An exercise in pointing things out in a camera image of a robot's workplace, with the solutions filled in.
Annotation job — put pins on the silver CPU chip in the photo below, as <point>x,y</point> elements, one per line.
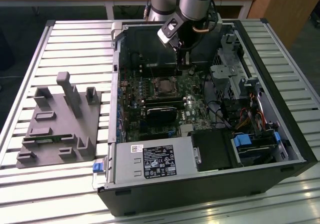
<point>166,86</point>

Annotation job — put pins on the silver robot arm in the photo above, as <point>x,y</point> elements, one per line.
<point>195,2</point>

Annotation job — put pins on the CPU socket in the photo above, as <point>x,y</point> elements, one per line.
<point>166,86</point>

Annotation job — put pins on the black RAM slot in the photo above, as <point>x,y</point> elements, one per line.
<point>165,104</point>
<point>165,99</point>

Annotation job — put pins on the black bay cover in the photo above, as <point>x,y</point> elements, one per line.
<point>212,149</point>

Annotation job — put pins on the perforated metal drive cage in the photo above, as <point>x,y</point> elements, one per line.
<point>225,71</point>

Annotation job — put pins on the grey case latch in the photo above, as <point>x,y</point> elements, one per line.
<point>116,30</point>

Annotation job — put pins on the green motherboard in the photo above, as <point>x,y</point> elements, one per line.
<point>197,109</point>

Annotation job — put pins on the black graphics card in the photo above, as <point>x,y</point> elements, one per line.
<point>162,114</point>

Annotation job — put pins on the silver finned heat sink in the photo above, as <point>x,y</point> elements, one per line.
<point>187,129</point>

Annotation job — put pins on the wooden cabinet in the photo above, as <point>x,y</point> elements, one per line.
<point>287,9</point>

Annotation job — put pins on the hard disk in blue carrier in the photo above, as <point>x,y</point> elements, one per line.
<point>241,140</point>

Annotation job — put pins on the blue plastic latch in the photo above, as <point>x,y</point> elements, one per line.
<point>276,138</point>

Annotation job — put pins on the grey power supply unit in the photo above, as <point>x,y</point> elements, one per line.
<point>125,164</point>

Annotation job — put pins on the grey parts rack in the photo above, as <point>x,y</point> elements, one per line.
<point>62,124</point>

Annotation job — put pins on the black PC case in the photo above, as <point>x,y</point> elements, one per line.
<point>200,196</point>

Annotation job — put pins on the green RAM stick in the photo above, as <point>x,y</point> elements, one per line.
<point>45,139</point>

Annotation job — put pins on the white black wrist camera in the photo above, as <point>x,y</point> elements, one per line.
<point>168,33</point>

